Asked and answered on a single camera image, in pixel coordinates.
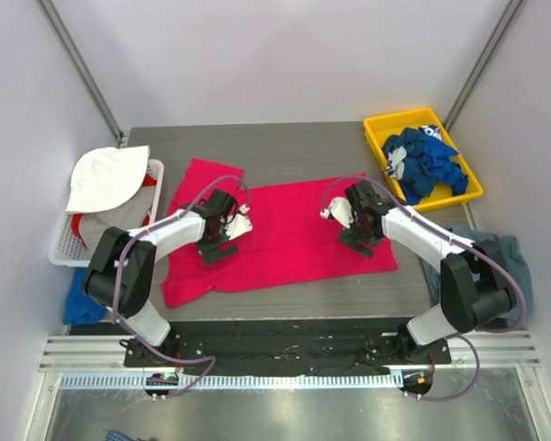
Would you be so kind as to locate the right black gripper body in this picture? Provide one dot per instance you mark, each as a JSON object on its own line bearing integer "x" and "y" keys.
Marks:
{"x": 357, "y": 236}

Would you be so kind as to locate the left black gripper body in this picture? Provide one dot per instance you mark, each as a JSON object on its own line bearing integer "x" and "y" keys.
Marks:
{"x": 216, "y": 244}

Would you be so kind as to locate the pink t shirt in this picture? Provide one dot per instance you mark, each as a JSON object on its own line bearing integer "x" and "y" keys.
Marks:
{"x": 290, "y": 242}

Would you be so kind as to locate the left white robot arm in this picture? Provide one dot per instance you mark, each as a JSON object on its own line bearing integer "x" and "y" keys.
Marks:
{"x": 119, "y": 275}

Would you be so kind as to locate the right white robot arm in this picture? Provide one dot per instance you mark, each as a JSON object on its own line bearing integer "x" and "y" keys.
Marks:
{"x": 475, "y": 286}

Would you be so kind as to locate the blue t shirt in tray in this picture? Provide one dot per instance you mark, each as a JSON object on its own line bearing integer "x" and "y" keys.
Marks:
{"x": 419, "y": 159}

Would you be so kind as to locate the grey t shirt in basket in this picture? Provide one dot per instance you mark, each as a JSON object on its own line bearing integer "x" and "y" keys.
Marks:
{"x": 132, "y": 214}

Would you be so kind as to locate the white t shirt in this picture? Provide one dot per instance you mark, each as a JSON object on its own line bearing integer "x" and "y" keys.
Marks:
{"x": 106, "y": 178}

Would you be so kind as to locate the blue cloth at left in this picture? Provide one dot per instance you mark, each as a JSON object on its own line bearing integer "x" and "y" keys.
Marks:
{"x": 79, "y": 308}

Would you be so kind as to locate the grey-blue t shirt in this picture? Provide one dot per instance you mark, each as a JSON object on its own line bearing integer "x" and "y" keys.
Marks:
{"x": 514, "y": 261}

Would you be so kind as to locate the white plastic basket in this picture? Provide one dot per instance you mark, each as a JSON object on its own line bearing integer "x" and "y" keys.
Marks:
{"x": 68, "y": 250}

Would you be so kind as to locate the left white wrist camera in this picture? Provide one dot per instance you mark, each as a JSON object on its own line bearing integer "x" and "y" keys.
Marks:
{"x": 239, "y": 223}

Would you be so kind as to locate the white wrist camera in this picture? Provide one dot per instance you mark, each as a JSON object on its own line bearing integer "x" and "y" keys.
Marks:
{"x": 339, "y": 210}
{"x": 239, "y": 223}

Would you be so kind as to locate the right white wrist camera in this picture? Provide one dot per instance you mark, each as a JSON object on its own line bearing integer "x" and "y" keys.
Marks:
{"x": 339, "y": 210}

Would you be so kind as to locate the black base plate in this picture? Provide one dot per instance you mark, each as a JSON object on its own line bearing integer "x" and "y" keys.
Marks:
{"x": 289, "y": 348}

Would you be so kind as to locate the white slotted cable duct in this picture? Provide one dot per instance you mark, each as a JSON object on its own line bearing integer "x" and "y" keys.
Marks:
{"x": 156, "y": 381}

